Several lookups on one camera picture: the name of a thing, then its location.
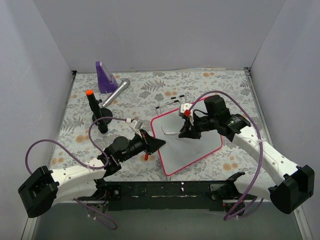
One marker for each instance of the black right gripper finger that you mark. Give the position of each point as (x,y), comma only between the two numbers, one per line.
(188,126)
(189,134)

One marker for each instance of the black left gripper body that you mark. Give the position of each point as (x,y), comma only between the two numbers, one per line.
(145,143)

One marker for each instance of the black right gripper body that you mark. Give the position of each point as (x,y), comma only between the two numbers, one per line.
(200,124)

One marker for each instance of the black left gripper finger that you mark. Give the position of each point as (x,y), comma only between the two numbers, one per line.
(153,140)
(154,146)

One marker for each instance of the white red whiteboard marker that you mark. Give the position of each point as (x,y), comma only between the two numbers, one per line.
(172,133)

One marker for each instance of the pink framed whiteboard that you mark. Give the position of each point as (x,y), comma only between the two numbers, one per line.
(179,153)

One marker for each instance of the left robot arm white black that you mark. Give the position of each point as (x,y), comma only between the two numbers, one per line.
(47,187)

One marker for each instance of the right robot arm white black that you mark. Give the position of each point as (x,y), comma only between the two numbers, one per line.
(277,179)

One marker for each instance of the black torch with orange cap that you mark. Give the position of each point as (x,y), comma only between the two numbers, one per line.
(98,112)

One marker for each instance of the silver microphone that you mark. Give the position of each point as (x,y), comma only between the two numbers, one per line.
(123,86)

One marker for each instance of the purple wedge stand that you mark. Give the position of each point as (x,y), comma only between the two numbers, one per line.
(107,82)

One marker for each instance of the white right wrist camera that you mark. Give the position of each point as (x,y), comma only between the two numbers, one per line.
(186,112)

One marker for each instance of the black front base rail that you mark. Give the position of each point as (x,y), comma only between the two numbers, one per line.
(164,195)

